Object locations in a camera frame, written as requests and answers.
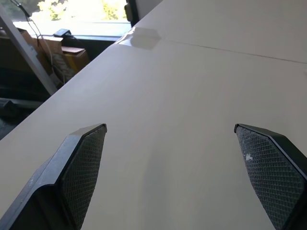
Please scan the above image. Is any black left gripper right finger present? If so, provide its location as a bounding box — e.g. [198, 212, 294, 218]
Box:
[234, 123, 307, 230]

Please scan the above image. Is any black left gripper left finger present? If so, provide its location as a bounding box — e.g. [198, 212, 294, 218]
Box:
[0, 123, 107, 230]

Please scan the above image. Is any large brown cardboard box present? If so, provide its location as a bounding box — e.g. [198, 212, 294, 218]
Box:
[0, 27, 63, 75]

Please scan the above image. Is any white slanted support beam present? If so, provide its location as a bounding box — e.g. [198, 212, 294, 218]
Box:
[0, 4, 58, 96]

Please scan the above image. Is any small black electronic device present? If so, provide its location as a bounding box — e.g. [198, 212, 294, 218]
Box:
[53, 29, 72, 38]

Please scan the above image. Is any thin black cable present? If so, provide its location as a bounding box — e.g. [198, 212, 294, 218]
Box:
[11, 0, 67, 84]

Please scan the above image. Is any dark window frame post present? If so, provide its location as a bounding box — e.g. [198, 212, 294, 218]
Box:
[124, 0, 140, 27]

